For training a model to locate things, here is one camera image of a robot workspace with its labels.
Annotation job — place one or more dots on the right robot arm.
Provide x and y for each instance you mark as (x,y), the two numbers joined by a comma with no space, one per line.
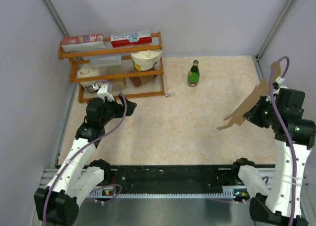
(280,204)

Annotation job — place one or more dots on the white bag shelf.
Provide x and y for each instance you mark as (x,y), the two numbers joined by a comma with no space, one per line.
(145,60)
(86,71)

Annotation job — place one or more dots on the orange wooden shelf rack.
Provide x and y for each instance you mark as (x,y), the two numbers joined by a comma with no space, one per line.
(124,72)

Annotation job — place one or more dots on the green glass bottle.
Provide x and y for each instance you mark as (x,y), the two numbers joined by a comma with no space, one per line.
(193,75)

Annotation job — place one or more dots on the red white carton left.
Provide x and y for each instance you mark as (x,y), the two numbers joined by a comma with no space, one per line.
(83,43)

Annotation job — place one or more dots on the red white carton right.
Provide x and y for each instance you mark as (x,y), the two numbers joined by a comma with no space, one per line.
(131,39)

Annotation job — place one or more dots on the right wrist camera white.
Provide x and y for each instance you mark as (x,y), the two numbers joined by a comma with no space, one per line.
(278,83)

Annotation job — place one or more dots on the red white carton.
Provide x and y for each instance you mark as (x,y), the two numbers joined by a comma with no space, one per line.
(83,43)
(131,39)

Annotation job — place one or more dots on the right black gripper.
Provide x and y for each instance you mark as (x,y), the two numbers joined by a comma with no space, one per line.
(252,115)

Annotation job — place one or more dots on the tan block on shelf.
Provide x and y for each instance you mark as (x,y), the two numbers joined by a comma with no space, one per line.
(118,82)

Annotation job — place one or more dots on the brown cardboard box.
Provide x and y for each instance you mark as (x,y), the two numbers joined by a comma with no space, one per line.
(236,117)

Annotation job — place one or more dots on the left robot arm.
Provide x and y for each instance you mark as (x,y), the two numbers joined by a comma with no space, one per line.
(59,202)

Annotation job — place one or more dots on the grey slotted cable duct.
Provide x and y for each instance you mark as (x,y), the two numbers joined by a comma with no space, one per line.
(225,193)

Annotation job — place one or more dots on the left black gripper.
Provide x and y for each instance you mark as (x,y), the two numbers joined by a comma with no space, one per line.
(120,108)

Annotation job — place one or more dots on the white bag lower shelf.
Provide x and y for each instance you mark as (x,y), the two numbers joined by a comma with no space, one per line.
(86,71)

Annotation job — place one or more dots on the white bag upper shelf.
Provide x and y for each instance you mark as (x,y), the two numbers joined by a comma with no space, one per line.
(145,60)

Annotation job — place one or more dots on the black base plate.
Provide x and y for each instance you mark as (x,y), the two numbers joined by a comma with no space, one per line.
(171,178)

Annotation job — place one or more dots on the clear plastic box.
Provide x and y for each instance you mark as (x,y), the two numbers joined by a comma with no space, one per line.
(105,61)

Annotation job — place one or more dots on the brown block on shelf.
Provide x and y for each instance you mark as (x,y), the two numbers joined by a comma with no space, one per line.
(138,81)

